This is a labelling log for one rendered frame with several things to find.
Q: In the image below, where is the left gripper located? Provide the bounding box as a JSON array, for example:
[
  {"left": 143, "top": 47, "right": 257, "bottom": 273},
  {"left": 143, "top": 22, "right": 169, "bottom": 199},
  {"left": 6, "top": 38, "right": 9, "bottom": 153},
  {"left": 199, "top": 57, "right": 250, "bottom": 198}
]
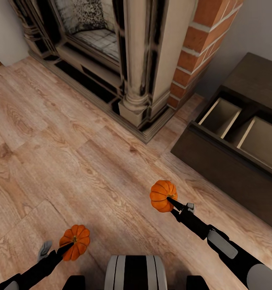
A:
[{"left": 30, "top": 243, "right": 74, "bottom": 285}]

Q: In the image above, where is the pumpkin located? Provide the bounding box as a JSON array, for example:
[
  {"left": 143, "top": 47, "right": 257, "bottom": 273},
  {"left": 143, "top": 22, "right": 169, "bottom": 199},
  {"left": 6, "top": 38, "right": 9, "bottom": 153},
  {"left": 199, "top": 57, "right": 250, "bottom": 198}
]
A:
[
  {"left": 59, "top": 224, "right": 91, "bottom": 261},
  {"left": 149, "top": 180, "right": 178, "bottom": 213}
]

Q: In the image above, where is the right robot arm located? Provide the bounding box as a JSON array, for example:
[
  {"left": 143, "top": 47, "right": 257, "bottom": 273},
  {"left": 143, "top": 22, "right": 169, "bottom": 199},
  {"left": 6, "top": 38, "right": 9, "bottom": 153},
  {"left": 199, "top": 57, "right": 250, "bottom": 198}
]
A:
[{"left": 167, "top": 197, "right": 272, "bottom": 290}]

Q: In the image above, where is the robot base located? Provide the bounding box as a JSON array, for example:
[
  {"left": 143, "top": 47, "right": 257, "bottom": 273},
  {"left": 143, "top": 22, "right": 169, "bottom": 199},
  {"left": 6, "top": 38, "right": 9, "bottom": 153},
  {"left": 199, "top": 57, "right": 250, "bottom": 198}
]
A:
[{"left": 63, "top": 275, "right": 209, "bottom": 290}]

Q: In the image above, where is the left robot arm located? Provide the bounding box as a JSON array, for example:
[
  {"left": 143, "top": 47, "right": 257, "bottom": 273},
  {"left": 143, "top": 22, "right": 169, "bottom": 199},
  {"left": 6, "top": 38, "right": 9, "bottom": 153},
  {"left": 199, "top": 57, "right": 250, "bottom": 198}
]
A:
[{"left": 0, "top": 240, "right": 74, "bottom": 290}]

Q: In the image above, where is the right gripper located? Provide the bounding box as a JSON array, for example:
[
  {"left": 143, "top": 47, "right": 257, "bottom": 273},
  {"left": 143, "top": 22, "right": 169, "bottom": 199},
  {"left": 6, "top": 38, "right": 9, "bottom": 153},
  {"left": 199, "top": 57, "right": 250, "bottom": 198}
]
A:
[{"left": 167, "top": 197, "right": 201, "bottom": 232}]

